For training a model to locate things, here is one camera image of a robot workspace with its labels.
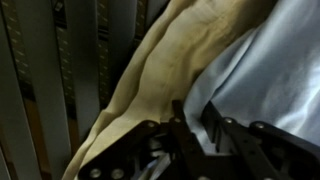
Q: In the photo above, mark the light blue t-shirt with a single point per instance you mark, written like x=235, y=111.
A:
x=270, y=74

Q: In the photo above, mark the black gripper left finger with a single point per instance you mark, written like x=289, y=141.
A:
x=163, y=147

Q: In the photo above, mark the beige cloth on chair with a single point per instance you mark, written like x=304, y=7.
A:
x=175, y=50

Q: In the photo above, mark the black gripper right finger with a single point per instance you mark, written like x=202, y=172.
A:
x=262, y=151

